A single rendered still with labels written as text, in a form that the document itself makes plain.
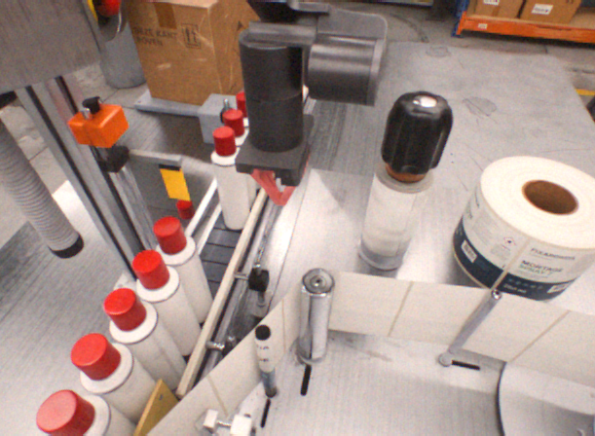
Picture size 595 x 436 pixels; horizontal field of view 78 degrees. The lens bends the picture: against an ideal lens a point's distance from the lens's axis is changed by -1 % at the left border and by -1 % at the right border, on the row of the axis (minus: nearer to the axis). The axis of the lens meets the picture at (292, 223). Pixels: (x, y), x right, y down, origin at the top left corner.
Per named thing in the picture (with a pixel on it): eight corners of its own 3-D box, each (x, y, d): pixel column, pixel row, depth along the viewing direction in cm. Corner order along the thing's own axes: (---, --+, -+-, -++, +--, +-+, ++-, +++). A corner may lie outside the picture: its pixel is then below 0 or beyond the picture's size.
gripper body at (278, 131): (314, 128, 44) (316, 67, 38) (297, 184, 37) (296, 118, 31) (261, 123, 45) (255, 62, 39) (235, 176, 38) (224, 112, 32)
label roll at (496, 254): (580, 246, 68) (635, 189, 57) (554, 326, 57) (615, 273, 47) (473, 199, 76) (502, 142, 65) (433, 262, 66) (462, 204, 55)
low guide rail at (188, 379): (187, 400, 49) (184, 395, 47) (178, 398, 49) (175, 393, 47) (322, 54, 119) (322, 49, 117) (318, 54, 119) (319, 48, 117)
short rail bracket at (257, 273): (267, 311, 64) (263, 272, 56) (251, 308, 65) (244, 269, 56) (272, 296, 67) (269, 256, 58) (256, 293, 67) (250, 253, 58)
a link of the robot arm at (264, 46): (250, 9, 33) (225, 31, 30) (323, 15, 32) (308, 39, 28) (256, 81, 38) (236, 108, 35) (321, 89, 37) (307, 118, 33)
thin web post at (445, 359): (451, 368, 53) (508, 302, 39) (437, 365, 53) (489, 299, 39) (451, 355, 54) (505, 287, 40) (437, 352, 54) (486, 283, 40)
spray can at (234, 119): (252, 213, 73) (242, 124, 58) (228, 209, 74) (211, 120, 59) (260, 196, 77) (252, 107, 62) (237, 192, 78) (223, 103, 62)
